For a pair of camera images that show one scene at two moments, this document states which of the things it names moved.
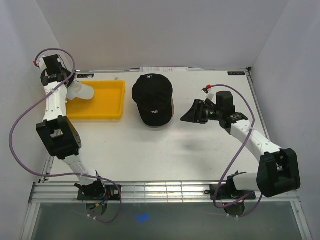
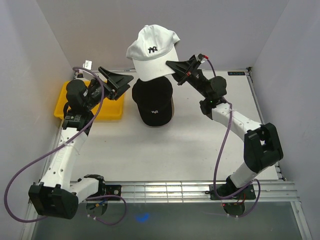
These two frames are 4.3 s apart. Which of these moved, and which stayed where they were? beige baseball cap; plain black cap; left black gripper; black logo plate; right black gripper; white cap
Moved: right black gripper; white cap; left black gripper
Stayed: beige baseball cap; black logo plate; plain black cap
